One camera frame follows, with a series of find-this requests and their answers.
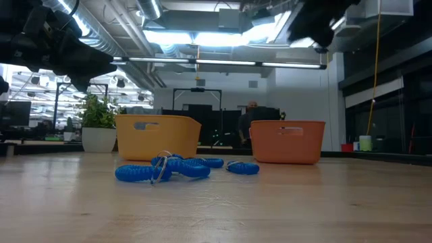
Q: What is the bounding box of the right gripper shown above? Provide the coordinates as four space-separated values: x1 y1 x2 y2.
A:
288 0 362 48

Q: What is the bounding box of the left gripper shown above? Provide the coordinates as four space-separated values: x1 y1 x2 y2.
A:
13 5 117 92

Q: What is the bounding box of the yellow plastic bin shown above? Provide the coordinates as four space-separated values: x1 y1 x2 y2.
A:
114 113 203 162

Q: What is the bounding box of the blue spring keychain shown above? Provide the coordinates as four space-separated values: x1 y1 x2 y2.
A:
184 157 225 169
114 155 173 186
151 150 212 179
225 160 261 176

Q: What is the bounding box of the long linear ceiling light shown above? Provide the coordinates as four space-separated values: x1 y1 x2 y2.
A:
111 56 327 70

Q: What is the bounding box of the green leafy plant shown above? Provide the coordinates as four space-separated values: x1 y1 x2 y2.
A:
76 92 124 130

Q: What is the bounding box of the grey cloth cover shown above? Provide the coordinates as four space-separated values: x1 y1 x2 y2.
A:
125 106 153 116

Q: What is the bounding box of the large white plant pot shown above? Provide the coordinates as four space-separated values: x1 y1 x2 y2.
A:
81 127 117 153

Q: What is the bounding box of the black computer monitor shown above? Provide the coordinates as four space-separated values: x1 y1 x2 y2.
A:
0 100 32 128

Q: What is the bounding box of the flat ceiling light panel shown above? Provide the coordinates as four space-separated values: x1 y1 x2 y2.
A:
143 29 250 48

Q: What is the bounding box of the black screen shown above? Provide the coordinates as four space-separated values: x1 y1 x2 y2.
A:
245 106 281 139

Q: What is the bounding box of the pale green cup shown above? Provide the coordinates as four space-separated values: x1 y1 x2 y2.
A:
358 134 373 153

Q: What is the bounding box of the orange plastic bin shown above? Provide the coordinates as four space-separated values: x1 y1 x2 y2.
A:
248 119 327 165

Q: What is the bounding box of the person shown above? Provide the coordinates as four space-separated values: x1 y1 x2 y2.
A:
237 100 260 149

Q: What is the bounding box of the black partition panel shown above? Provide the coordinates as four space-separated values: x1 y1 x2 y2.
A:
161 108 242 148

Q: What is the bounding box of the black metal stand frame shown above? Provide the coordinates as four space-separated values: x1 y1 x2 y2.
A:
52 82 109 131

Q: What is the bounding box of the yellow hanging cable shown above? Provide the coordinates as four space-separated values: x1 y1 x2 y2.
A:
366 0 382 136

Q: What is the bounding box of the short silver ventilation duct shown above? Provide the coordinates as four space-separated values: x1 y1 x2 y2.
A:
136 0 163 21

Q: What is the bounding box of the black gantry frame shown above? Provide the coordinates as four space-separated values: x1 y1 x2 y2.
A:
172 87 223 111

